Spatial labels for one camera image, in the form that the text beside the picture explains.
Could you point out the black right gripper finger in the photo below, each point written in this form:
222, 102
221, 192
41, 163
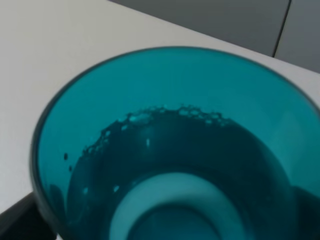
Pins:
23, 221

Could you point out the teal translucent plastic cup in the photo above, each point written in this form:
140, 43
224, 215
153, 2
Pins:
179, 143

